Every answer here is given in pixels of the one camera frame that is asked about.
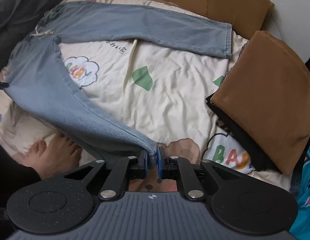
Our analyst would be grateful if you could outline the blue denim pants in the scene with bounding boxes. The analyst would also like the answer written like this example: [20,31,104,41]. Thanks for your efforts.
[5,1,232,169]

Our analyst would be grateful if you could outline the folded brown garment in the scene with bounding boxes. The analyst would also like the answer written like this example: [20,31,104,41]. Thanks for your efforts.
[211,31,310,176]

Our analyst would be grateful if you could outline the teal patterned cloth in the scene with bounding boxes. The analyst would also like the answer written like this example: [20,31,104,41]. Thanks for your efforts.
[290,147,310,239]

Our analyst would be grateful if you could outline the folded black garment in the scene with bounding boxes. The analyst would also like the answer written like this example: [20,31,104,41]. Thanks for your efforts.
[206,94,281,173]

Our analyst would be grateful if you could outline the white patterned bed sheet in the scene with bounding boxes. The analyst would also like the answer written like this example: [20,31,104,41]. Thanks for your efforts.
[0,0,291,191]

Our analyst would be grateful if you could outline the white drawstring cord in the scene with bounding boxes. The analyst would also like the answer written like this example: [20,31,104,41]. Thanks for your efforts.
[124,38,139,82]

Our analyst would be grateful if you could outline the dark green blanket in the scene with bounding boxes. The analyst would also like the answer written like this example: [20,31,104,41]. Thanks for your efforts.
[0,0,62,70]

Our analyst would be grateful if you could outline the person's bare foot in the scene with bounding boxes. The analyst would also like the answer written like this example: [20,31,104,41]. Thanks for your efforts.
[21,133,82,179]

